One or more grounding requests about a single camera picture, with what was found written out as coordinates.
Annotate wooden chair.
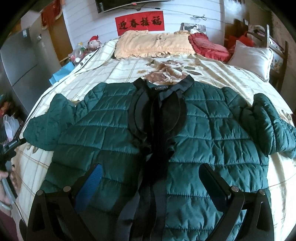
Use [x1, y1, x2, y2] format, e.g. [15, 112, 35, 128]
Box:
[243, 19, 288, 93]

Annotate blue paper bag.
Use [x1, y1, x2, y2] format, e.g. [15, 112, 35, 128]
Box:
[49, 62, 75, 85]

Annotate grey refrigerator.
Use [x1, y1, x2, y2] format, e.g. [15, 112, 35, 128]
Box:
[1, 28, 50, 115]

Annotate red ruffled cushion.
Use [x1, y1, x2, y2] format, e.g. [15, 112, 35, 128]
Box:
[188, 33, 231, 62]

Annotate wall mounted television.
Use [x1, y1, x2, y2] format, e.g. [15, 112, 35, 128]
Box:
[95, 0, 168, 13]

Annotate red hanging decoration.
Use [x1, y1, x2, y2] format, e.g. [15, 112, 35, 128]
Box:
[41, 0, 65, 30]

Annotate person's left hand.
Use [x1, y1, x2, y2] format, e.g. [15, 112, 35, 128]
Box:
[1, 165, 18, 217]

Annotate dark green quilted jacket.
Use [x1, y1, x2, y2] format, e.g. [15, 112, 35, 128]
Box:
[23, 76, 295, 240]

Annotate red banner with characters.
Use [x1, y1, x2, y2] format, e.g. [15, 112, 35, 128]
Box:
[115, 11, 165, 36]

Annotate plush toy red hat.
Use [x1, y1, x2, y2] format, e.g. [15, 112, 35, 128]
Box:
[87, 35, 102, 51]

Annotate framed photo at headboard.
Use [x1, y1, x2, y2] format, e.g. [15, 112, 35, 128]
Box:
[180, 23, 206, 35]

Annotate white satin pillow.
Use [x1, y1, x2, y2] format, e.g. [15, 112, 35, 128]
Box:
[228, 40, 273, 82]

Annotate white plastic bag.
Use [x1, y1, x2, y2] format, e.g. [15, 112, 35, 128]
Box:
[3, 114, 20, 142]

